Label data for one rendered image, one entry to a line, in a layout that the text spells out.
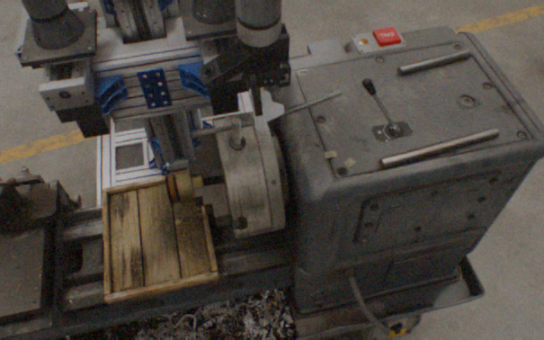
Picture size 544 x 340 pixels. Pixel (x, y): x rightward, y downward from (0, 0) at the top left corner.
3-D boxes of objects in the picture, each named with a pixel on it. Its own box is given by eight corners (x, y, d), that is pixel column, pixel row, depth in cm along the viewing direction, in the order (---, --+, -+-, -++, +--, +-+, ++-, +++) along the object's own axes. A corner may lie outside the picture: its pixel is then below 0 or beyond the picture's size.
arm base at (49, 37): (37, 22, 150) (23, -5, 142) (84, 15, 152) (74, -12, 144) (32, 53, 141) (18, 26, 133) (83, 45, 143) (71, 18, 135)
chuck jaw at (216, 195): (236, 178, 119) (245, 214, 110) (238, 191, 122) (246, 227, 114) (192, 186, 117) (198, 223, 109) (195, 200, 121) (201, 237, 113)
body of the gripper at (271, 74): (289, 89, 91) (293, 44, 80) (246, 98, 90) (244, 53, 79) (280, 60, 94) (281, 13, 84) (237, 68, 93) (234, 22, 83)
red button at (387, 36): (392, 31, 129) (393, 25, 128) (400, 46, 126) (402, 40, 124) (371, 35, 129) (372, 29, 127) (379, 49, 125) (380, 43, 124)
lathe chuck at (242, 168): (247, 153, 144) (243, 86, 117) (271, 248, 129) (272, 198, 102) (218, 158, 143) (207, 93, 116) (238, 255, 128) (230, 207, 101)
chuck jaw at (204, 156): (232, 162, 124) (224, 118, 121) (234, 167, 119) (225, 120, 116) (190, 171, 123) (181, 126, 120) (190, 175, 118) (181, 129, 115)
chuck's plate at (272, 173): (258, 150, 145) (256, 84, 117) (283, 246, 130) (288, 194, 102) (247, 153, 144) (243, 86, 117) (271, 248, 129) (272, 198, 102)
